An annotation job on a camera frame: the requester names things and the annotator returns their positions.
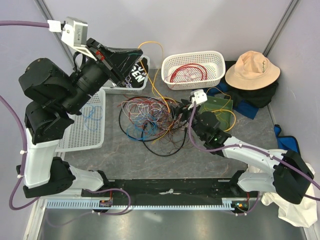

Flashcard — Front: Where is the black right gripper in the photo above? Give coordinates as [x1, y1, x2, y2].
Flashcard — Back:
[168, 98, 205, 140]

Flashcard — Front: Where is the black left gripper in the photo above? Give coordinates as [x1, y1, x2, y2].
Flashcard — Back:
[61, 38, 145, 115]

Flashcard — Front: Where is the red wire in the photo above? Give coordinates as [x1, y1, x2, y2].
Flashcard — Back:
[127, 97, 183, 138]

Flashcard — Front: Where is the yellow ethernet cable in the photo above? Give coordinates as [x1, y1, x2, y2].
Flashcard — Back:
[202, 87, 237, 133]

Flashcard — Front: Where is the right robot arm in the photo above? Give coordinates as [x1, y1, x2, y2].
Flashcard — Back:
[171, 100, 319, 205]

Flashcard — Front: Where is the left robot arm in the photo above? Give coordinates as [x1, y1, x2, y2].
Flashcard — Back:
[18, 38, 143, 198]

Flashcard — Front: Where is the black printed t-shirt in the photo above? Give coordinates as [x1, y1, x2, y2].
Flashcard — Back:
[124, 57, 149, 88]

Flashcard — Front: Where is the white rectangular basket back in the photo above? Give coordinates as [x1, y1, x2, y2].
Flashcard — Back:
[101, 55, 150, 95]

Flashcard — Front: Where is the white rectangular basket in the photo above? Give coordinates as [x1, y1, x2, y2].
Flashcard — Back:
[55, 89, 106, 153]
[101, 55, 150, 95]

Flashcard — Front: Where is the green rectangular tray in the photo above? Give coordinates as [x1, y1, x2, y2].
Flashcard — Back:
[199, 96, 237, 132]

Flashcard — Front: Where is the white oval perforated basket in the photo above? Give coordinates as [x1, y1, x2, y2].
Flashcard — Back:
[161, 50, 226, 91]

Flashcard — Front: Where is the white rectangular basket left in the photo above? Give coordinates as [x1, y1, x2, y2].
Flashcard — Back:
[55, 89, 106, 153]

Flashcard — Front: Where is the beige bucket hat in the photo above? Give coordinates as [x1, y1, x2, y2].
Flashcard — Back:
[225, 50, 281, 91]

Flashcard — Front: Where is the black garment under hat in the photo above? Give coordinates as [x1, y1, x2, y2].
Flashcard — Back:
[220, 77, 279, 108]

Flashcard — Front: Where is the white cloth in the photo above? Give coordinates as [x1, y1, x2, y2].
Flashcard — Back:
[246, 162, 317, 228]

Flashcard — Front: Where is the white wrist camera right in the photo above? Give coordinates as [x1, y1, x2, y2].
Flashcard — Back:
[188, 89, 208, 110]

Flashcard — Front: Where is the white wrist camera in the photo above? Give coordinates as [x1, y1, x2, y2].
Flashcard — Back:
[47, 16, 95, 60]
[188, 89, 208, 110]

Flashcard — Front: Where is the brown wire in pile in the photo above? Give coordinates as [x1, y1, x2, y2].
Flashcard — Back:
[139, 104, 196, 155]

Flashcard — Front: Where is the white wire in pile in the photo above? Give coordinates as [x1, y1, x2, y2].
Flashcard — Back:
[121, 97, 176, 126]

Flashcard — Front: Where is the red cable in basket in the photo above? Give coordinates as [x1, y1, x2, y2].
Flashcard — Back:
[169, 63, 208, 83]

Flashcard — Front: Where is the thick black cable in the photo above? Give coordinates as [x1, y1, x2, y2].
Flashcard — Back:
[118, 96, 190, 157]

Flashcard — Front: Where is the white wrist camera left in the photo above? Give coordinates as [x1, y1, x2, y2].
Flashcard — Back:
[47, 16, 95, 60]

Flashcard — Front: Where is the blue cable in basket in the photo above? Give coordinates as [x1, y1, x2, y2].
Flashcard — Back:
[83, 105, 104, 132]

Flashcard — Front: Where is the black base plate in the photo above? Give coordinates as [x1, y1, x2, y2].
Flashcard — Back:
[81, 177, 260, 207]

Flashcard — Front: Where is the aluminium corner post left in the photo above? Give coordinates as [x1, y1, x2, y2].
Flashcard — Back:
[33, 0, 75, 73]

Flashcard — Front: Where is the aluminium corner post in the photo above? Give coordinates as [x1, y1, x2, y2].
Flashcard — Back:
[33, 0, 75, 73]
[262, 0, 300, 57]

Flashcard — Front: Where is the slotted cable duct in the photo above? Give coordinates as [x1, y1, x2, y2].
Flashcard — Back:
[45, 199, 250, 211]

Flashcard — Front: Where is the blue cloth at wall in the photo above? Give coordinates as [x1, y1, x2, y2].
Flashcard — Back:
[273, 124, 301, 158]

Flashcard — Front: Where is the aluminium corner post right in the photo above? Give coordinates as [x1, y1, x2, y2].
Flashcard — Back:
[262, 0, 300, 57]

